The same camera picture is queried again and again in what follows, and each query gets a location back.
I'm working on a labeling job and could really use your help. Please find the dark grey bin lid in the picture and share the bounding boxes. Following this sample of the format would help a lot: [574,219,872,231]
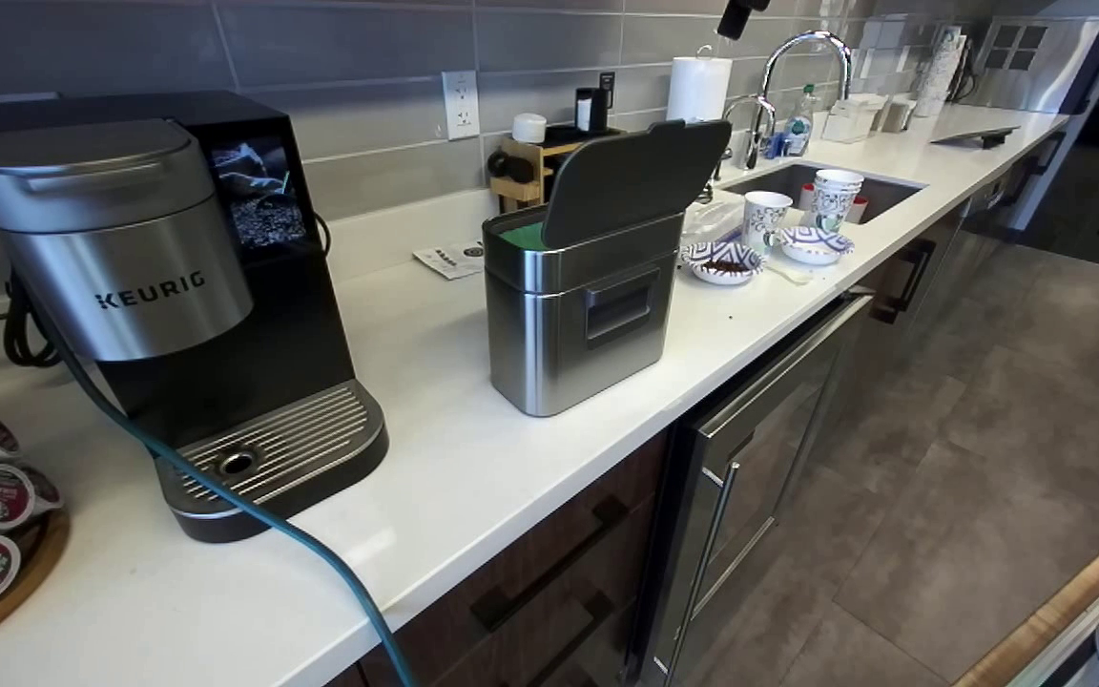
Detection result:
[537,116,737,251]

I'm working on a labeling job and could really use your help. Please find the green bin liner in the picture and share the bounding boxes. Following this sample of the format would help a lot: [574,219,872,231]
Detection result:
[498,219,554,251]

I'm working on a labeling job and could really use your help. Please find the stainless steel countertop bin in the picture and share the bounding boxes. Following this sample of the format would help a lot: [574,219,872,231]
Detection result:
[481,202,691,422]

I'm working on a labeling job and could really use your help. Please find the silver black Keurig coffee machine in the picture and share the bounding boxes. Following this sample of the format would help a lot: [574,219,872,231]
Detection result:
[0,87,389,546]

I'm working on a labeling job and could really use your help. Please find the chrome sink faucet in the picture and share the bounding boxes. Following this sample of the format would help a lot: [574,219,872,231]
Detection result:
[751,27,860,138]

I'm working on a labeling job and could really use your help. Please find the blue soap bottle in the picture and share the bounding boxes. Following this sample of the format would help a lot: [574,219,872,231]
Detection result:
[776,79,817,165]

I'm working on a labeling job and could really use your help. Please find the black box on rack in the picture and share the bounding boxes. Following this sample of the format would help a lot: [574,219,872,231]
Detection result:
[569,83,609,138]

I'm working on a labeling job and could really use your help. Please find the patterned paper cup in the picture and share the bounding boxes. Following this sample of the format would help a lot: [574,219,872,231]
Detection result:
[740,186,796,251]

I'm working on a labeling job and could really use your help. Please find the dark undermount sink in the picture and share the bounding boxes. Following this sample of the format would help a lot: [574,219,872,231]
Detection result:
[725,162,924,231]

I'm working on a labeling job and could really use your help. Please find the wooden countertop rack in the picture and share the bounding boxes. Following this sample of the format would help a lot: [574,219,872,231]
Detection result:
[484,128,622,213]

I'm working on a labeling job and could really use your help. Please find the blue white patterned plate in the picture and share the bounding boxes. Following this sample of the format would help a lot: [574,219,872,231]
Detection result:
[771,227,854,270]

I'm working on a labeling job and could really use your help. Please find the small white cap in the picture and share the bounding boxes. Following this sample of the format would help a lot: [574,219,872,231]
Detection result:
[509,110,551,149]

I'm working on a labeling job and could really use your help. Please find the small patterned plate with grounds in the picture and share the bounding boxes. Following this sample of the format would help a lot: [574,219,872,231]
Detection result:
[681,238,763,291]

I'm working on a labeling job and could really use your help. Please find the black flat tray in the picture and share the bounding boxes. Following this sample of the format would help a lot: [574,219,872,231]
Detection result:
[931,123,1019,153]

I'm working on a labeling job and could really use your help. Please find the white leaflet card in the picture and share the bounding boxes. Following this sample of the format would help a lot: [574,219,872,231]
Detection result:
[410,244,468,283]

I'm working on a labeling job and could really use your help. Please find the stainless steel dishwasher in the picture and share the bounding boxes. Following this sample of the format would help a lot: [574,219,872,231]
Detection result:
[643,288,878,687]

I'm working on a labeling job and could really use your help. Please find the dark wooden cabinet drawers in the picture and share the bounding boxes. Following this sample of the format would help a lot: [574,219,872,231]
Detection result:
[333,434,672,687]

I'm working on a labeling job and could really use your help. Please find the wooden table edge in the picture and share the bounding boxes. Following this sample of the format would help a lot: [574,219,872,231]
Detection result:
[954,502,1099,687]

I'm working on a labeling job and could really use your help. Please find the white wall outlet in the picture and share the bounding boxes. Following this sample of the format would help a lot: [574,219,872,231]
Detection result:
[440,69,484,142]

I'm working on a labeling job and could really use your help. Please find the dark cabinet with black handle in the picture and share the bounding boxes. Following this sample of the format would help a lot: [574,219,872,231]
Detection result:
[866,207,1003,347]

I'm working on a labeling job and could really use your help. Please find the teal cable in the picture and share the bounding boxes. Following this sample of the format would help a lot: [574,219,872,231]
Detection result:
[56,340,421,687]

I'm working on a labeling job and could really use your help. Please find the black power cord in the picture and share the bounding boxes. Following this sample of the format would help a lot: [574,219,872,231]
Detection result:
[0,270,69,375]

